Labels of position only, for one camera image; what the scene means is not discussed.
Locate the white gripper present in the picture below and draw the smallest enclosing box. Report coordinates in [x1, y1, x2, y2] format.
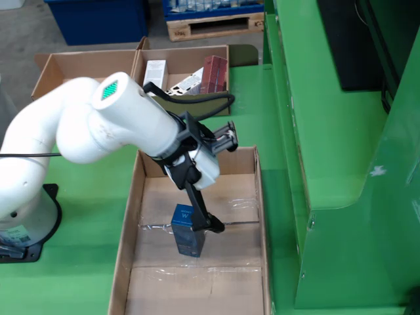
[163, 151, 226, 235]

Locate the blue product box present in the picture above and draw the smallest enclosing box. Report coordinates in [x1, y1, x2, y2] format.
[170, 203, 206, 259]

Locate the large cardboard tray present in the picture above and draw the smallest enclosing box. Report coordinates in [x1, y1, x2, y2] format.
[108, 146, 273, 315]

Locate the cow print product box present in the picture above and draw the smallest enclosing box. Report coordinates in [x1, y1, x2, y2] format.
[165, 67, 205, 96]

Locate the red product box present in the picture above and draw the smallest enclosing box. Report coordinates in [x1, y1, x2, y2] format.
[199, 54, 229, 95]

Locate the white product box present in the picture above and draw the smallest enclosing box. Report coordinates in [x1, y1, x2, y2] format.
[143, 59, 169, 92]

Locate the cardboard box with products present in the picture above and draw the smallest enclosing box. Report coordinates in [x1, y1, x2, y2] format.
[131, 44, 260, 117]

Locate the empty cardboard box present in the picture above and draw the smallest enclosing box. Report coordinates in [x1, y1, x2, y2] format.
[31, 36, 150, 102]

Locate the green metal shelf unit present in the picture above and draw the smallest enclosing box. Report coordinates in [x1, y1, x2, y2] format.
[262, 0, 420, 310]

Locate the wooden pallet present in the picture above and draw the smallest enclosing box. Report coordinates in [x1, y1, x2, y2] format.
[166, 12, 265, 43]

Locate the black base plug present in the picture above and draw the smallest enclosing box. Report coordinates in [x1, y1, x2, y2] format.
[0, 243, 28, 261]

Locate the blue plastic crate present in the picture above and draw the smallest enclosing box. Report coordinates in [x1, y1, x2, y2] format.
[44, 0, 149, 46]

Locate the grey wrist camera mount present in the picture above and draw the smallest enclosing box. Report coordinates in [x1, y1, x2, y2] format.
[175, 111, 239, 165]

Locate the thick black wrist cable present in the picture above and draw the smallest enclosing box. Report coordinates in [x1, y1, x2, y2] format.
[142, 81, 236, 119]

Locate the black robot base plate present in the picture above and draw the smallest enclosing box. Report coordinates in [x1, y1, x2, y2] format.
[0, 183, 63, 264]

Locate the thin black cable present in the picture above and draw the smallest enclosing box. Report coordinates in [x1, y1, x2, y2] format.
[0, 152, 62, 158]

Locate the blue wire mesh container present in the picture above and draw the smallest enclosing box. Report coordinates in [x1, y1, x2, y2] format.
[162, 0, 265, 21]

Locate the black shelf cable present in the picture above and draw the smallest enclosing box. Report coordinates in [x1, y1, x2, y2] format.
[379, 80, 394, 114]

